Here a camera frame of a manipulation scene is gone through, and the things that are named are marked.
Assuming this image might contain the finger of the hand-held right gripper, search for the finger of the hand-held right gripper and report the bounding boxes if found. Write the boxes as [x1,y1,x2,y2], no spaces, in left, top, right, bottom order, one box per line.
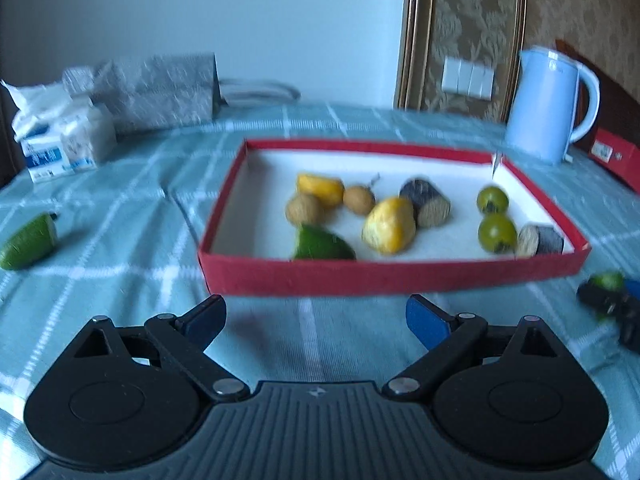
[576,282,640,353]
[617,277,640,307]

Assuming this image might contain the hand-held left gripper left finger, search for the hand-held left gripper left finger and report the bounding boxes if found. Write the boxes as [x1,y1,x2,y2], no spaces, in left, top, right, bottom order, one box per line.
[72,294,251,402]

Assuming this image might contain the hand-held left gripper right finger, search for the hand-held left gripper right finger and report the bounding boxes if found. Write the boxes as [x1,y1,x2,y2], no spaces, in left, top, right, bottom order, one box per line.
[381,294,561,402]

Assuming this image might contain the green cucumber piece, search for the green cucumber piece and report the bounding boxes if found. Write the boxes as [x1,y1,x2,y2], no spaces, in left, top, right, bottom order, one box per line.
[292,223,357,262]
[590,271,626,292]
[0,212,60,271]

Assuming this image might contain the red shallow cardboard box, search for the red shallow cardboard box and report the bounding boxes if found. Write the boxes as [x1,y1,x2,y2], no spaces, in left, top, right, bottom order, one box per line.
[197,139,591,297]

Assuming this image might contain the large yellow pepper piece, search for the large yellow pepper piece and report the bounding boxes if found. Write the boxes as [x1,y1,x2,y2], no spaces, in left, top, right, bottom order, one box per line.
[361,196,417,255]

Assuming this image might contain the green tomato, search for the green tomato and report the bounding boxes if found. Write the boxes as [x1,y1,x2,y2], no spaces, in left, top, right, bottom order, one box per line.
[475,186,510,215]
[477,213,518,254]

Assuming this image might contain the brown longan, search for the brown longan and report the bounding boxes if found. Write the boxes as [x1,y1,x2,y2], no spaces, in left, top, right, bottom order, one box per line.
[342,174,382,216]
[285,193,322,226]

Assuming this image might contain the red flat box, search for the red flat box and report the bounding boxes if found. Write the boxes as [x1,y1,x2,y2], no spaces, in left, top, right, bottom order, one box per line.
[582,127,640,188]

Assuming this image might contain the brown wooden headboard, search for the brown wooden headboard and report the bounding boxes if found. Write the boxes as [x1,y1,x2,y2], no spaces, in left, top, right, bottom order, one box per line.
[555,39,640,151]

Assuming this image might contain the light blue electric kettle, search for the light blue electric kettle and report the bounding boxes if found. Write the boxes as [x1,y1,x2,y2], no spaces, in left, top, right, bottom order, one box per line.
[504,46,601,166]

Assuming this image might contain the white tissue pack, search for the white tissue pack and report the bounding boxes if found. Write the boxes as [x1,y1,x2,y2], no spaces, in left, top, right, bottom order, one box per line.
[0,79,118,184]

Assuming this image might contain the grey patterned gift bag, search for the grey patterned gift bag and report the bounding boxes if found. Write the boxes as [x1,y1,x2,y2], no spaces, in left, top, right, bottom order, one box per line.
[62,52,301,133]

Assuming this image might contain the white wall switch panel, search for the white wall switch panel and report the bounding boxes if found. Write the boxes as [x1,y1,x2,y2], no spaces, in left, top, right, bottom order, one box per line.
[441,56,496,101]

